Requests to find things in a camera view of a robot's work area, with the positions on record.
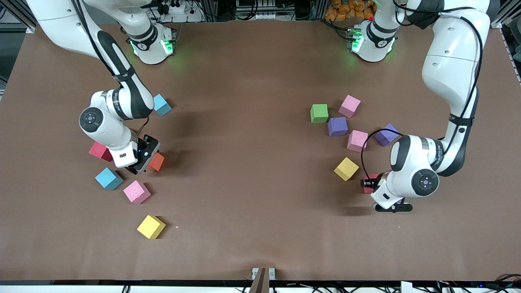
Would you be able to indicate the crimson foam cube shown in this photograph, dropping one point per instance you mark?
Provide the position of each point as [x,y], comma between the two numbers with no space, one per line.
[370,191]
[99,151]

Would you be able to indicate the yellow foam cube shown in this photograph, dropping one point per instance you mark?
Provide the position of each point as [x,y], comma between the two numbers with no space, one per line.
[346,169]
[150,226]

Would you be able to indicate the orange foam cube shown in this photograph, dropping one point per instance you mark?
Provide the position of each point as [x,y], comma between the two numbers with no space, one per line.
[158,162]

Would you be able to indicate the pink foam cube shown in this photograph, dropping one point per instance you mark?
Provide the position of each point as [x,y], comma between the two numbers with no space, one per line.
[357,141]
[136,191]
[349,106]

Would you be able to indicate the purple foam cube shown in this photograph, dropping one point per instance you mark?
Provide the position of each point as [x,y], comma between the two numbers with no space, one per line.
[337,126]
[386,136]

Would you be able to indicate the green foam cube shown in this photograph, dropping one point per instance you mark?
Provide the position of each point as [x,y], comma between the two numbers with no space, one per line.
[319,114]

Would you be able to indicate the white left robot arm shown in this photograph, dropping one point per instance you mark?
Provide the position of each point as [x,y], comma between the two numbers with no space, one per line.
[447,61]

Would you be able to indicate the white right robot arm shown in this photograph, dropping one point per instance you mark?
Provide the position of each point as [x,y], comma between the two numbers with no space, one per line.
[61,24]

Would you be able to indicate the blue foam cube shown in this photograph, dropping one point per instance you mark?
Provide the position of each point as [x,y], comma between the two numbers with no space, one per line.
[108,178]
[162,105]

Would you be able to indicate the small white box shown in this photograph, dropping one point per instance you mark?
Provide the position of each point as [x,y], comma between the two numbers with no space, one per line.
[406,287]

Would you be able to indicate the white power strip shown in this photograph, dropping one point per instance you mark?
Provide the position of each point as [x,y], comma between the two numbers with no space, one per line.
[177,8]

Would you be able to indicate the bag of orange items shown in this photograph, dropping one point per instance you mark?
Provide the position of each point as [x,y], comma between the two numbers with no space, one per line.
[350,10]

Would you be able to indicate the metal bracket with brown post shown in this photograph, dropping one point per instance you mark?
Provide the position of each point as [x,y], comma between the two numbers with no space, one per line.
[263,280]

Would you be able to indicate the aluminium frame profile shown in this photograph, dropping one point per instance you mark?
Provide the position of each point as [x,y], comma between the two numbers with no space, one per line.
[16,12]
[504,13]

